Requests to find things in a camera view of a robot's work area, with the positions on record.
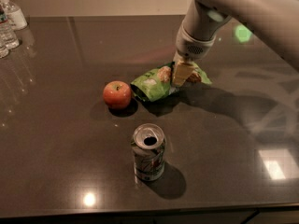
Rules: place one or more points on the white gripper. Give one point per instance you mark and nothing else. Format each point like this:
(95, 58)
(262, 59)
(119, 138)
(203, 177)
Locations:
(191, 47)

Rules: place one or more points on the green rice chip bag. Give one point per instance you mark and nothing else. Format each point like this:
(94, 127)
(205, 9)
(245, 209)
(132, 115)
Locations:
(156, 84)

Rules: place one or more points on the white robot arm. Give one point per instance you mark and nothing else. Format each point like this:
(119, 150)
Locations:
(275, 22)

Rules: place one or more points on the red apple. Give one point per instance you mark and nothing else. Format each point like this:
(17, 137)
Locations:
(117, 95)

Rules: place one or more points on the opened soda can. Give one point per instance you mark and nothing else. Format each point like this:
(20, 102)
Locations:
(148, 146)

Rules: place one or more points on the white hand sanitizer bottle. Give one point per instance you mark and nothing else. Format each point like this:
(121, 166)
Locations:
(14, 15)

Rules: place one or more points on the clear plastic water bottle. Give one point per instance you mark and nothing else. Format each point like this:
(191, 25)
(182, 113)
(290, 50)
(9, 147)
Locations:
(6, 32)

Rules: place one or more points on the clear water bottle at edge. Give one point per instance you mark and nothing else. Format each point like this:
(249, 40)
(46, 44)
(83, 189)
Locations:
(3, 49)

